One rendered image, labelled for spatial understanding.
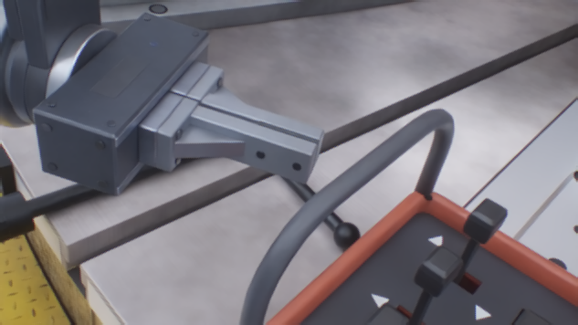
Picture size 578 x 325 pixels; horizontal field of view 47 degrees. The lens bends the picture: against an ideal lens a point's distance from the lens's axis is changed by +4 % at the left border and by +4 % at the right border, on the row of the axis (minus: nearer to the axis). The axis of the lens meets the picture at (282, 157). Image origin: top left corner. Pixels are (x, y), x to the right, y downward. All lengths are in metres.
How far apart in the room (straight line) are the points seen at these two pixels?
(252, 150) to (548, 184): 0.40
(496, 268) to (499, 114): 1.07
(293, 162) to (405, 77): 1.15
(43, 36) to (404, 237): 0.26
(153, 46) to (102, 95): 0.06
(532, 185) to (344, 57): 0.90
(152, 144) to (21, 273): 1.07
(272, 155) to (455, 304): 0.15
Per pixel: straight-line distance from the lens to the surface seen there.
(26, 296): 1.41
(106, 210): 1.11
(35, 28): 0.41
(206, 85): 0.42
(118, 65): 0.42
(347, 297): 0.41
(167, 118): 0.40
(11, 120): 0.46
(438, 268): 0.36
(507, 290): 0.45
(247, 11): 1.59
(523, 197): 0.70
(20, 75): 0.43
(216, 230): 1.08
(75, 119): 0.38
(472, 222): 0.40
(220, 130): 0.40
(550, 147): 0.78
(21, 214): 1.07
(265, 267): 0.31
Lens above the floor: 1.11
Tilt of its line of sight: 41 degrees down
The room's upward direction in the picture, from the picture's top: 10 degrees clockwise
